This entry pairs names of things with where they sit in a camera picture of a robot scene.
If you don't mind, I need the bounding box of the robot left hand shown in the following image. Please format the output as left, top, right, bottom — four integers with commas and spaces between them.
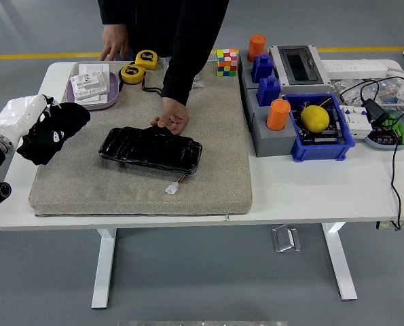
0, 94, 67, 144

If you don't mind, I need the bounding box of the person's left hand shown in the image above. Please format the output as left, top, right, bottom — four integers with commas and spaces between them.
150, 97, 191, 136

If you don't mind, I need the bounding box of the person's right hand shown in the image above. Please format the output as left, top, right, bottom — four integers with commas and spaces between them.
98, 22, 130, 62

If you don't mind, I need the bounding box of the black rag with red tag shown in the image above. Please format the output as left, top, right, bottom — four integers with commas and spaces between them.
16, 102, 92, 166

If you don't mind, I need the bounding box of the yellow tape measure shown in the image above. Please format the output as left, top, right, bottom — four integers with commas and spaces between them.
119, 64, 147, 85
134, 50, 160, 71

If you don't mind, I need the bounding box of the person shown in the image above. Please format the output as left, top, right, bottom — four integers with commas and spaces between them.
98, 0, 230, 69

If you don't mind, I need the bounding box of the purple oval tray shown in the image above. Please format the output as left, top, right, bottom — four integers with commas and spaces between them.
65, 71, 121, 111

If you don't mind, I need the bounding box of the grey-brown mat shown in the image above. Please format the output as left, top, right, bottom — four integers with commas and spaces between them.
28, 60, 253, 217

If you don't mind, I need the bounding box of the colourful puzzle cube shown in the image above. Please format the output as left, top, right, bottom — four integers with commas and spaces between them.
216, 48, 239, 77

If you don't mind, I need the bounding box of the grey block base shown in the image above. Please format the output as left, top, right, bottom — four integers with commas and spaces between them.
244, 88, 299, 158
238, 49, 280, 94

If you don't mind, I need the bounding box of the blue plastic block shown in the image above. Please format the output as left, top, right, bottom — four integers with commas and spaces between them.
256, 75, 282, 107
251, 53, 275, 84

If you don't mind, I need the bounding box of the orange cylinder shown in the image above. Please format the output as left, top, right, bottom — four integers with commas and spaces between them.
247, 33, 267, 63
265, 98, 291, 132

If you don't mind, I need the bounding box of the white table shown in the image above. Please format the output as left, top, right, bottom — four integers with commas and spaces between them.
0, 60, 404, 310

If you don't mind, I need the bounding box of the yellow ball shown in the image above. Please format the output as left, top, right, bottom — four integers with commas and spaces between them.
300, 105, 331, 134

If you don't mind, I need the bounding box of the blue plastic bin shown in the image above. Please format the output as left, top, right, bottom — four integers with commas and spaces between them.
283, 93, 356, 162

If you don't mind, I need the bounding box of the black circuit board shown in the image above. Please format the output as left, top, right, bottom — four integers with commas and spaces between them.
295, 95, 347, 145

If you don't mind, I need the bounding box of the silver metal floor plate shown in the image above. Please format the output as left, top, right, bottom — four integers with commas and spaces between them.
272, 224, 302, 253

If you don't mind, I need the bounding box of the white table leg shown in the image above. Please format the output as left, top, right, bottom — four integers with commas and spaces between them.
321, 222, 359, 302
91, 228, 117, 310

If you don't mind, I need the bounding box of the clear bag of parts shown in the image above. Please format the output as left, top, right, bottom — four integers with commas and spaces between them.
330, 77, 404, 115

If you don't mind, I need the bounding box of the white circuit breaker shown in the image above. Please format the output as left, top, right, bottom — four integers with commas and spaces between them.
339, 104, 373, 140

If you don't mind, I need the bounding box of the white power strip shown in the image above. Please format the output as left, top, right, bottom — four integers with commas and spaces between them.
322, 59, 389, 79

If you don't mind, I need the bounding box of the black power adapter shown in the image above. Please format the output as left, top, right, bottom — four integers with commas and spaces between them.
361, 98, 392, 125

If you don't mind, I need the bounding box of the black electronic module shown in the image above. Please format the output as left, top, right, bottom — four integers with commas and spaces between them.
371, 124, 398, 145

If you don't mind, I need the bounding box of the light blue tray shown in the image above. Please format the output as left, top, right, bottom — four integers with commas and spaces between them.
363, 109, 404, 151

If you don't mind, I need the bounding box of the green terminal block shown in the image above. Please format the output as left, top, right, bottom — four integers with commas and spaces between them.
384, 114, 404, 145

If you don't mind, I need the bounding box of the black wrist strap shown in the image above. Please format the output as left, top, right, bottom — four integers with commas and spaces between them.
140, 78, 164, 98

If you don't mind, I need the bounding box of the white flat switch plate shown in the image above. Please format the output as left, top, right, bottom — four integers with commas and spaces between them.
75, 93, 108, 105
78, 63, 110, 76

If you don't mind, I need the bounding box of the white switch module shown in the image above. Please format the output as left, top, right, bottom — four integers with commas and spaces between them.
70, 71, 109, 101

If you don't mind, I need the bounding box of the white connector with wires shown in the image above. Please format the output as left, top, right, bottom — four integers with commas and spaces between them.
165, 175, 188, 195

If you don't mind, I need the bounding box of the grey electrical enclosure box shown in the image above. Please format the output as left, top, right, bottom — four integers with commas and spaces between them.
268, 44, 332, 96

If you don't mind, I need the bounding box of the black adapter cable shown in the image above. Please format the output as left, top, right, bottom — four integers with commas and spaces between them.
339, 76, 404, 232

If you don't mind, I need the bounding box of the white power cable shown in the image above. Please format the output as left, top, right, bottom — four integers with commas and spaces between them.
386, 67, 404, 103

